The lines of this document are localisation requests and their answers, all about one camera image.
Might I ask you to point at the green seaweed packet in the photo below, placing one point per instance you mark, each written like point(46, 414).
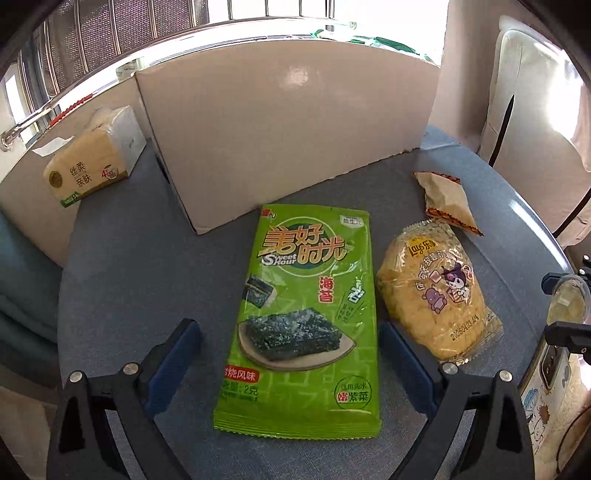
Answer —
point(300, 286)

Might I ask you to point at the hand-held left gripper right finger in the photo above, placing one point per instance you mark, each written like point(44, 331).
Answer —
point(401, 360)

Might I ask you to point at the round rice cracker packet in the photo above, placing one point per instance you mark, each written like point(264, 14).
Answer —
point(429, 300)

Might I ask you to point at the yellow tissue pack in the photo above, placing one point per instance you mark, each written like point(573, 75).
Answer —
point(92, 166)

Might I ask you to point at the white cartoon appliance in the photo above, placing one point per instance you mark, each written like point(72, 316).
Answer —
point(545, 392)

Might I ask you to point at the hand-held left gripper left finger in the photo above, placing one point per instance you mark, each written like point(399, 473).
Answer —
point(178, 350)

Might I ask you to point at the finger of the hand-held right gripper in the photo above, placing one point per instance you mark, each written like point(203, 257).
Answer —
point(565, 334)
point(554, 281)

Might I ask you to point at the white cardboard box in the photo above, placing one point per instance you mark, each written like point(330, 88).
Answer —
point(277, 138)

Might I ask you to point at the beige packet with orange edge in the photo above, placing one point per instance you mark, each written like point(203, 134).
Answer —
point(445, 198)

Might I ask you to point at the white mesh chair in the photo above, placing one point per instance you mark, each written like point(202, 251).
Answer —
point(531, 115)

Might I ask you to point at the red stick item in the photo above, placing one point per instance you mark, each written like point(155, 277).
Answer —
point(55, 120)

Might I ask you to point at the green cloth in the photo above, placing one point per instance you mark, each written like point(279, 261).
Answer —
point(392, 44)

